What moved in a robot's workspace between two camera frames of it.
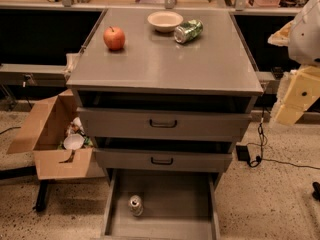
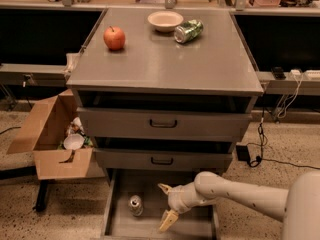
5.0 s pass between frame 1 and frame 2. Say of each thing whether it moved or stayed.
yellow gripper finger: moved
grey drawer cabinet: stayed
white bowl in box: stayed
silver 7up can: stayed
